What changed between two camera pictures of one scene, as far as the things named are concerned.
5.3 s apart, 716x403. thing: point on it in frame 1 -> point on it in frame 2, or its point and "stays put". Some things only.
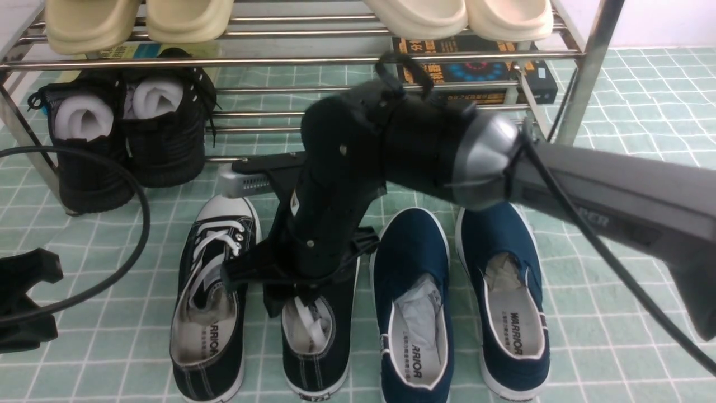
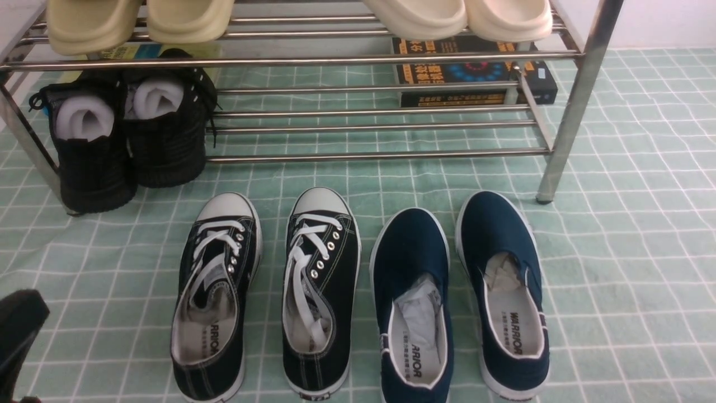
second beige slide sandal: [188, 21] stays put
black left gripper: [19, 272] -> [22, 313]
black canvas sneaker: [318, 337] stays put
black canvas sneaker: [208, 322] stays put
